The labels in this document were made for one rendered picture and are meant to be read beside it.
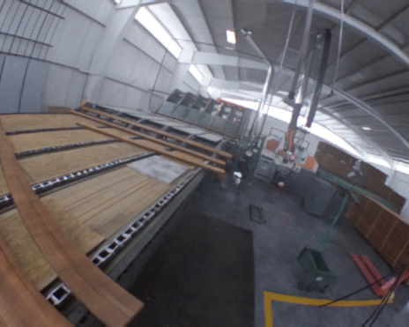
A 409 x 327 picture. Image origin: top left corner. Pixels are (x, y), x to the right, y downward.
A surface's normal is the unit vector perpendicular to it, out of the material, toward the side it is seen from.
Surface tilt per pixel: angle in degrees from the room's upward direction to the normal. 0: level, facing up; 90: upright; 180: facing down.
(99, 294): 0
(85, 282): 0
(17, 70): 90
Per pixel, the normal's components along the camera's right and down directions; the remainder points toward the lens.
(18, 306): 0.30, -0.92
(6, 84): 0.93, 0.34
